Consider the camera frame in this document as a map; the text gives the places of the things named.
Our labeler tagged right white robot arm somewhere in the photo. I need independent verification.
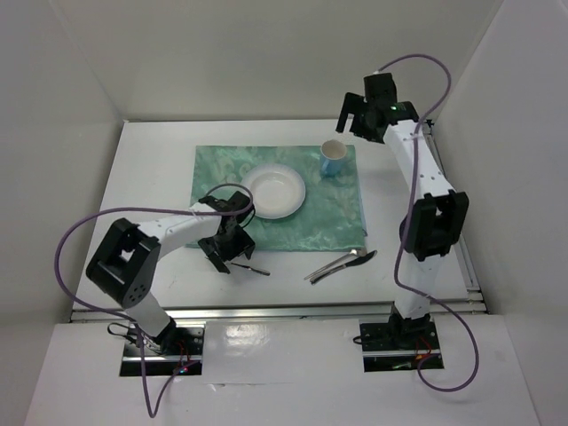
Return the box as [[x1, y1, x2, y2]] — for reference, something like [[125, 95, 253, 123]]
[[336, 73, 469, 348]]

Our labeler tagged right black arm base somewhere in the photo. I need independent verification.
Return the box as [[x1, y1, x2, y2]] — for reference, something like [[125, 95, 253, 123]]
[[352, 314, 444, 373]]

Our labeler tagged silver metal spoon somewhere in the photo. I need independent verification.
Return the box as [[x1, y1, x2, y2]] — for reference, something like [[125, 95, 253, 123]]
[[304, 248, 367, 280]]

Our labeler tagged white ceramic bowl plate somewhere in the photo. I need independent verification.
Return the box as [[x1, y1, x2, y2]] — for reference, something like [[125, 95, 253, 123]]
[[241, 163, 306, 220]]

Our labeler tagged blue ceramic mug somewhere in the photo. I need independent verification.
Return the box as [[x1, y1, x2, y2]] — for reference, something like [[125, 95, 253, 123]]
[[319, 139, 348, 177]]

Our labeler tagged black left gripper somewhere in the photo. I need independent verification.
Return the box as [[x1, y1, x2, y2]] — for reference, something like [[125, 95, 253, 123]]
[[196, 225, 254, 273]]

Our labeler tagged aluminium front rail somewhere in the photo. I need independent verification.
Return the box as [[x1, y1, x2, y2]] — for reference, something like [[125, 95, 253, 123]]
[[70, 301, 405, 332]]

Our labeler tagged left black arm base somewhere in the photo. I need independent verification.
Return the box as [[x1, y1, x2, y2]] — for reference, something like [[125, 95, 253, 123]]
[[106, 322, 205, 377]]

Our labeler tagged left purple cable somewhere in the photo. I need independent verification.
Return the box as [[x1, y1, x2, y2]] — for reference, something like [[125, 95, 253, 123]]
[[55, 182, 257, 419]]

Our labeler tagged silver metal fork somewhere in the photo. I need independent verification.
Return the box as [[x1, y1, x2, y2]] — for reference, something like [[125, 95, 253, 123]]
[[230, 262, 271, 276]]

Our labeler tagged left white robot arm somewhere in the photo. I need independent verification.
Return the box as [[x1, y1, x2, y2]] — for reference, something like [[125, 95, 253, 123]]
[[86, 191, 256, 354]]

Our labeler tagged black handled table knife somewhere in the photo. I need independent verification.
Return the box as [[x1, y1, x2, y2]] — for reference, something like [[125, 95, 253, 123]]
[[308, 250, 377, 285]]

